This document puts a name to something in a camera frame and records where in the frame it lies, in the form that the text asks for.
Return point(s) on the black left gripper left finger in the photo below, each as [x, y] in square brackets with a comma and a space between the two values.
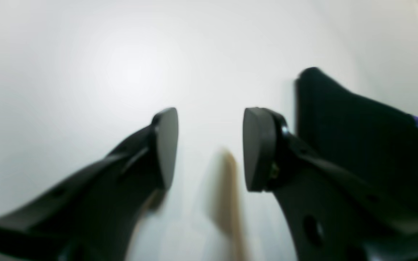
[91, 215]

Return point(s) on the black T-shirt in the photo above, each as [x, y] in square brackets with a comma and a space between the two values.
[372, 140]

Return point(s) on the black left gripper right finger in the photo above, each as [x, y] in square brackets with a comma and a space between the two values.
[332, 214]

